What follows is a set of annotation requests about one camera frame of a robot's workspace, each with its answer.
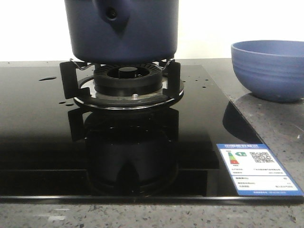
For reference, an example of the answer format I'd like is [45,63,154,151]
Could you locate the blue energy label sticker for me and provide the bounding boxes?
[217,144,304,197]

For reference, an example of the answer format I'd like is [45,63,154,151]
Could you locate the dark blue pot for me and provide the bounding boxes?
[65,0,179,64]

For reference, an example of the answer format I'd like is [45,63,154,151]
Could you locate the right gas burner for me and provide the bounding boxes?
[59,58,184,110]

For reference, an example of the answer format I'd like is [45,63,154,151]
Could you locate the blue ceramic bowl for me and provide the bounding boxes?
[231,40,304,102]

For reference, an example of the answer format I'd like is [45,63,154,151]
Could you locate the black glass gas stove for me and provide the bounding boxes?
[0,66,304,204]

